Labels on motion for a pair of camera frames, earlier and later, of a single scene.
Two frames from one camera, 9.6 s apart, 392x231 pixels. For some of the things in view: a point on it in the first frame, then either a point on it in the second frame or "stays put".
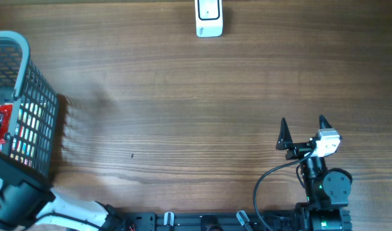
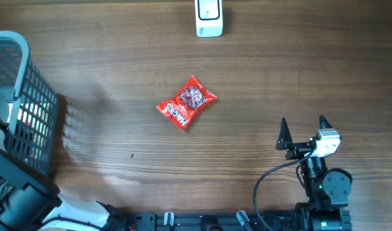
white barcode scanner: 208,18 stays put
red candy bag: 0,117 to 181,109
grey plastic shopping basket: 30,147 stays put
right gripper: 285,142 stays put
